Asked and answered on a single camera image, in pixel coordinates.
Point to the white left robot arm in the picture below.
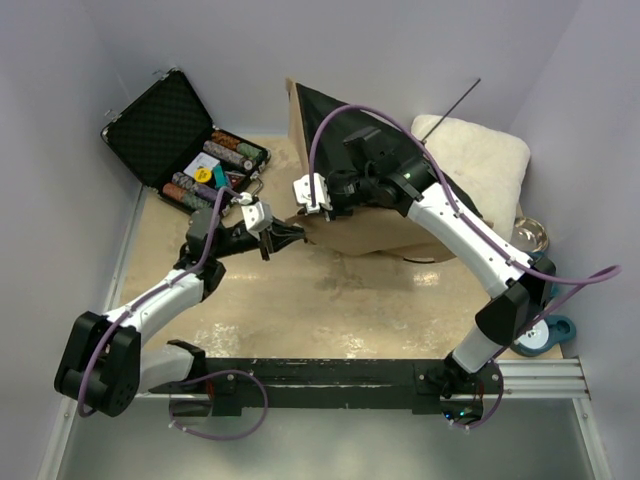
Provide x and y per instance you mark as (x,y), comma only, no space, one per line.
(103,366)

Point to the brown chip stack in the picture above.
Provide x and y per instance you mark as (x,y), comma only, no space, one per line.
(225,139)

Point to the yellow round sticker card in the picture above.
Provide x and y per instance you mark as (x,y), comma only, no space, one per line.
(203,175)

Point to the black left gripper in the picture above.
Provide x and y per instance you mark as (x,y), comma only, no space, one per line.
(281,236)

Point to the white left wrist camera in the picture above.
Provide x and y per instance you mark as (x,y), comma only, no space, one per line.
(257,215)

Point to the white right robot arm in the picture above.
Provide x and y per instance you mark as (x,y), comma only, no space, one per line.
(395,176)

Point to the green chip stack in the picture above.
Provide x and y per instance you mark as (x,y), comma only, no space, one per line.
(251,152)

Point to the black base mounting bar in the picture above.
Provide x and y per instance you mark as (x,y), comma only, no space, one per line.
(417,385)

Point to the clear glass bowl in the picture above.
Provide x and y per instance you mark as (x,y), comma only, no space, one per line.
(529,235)

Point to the beige fabric pet tent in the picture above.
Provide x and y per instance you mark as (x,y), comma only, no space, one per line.
(354,151)

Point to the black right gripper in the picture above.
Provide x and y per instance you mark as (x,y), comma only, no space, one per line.
(336,212)

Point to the black tent pole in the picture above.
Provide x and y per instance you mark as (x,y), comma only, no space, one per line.
(451,109)

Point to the aluminium frame rail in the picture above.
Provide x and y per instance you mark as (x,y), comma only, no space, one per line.
(546,379)

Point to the black poker chip case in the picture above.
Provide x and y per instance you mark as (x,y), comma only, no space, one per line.
(159,137)

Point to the grey chip stack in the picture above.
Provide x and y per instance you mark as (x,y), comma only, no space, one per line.
(229,156)

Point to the white fluffy pillow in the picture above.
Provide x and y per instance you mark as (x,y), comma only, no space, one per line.
(489,165)

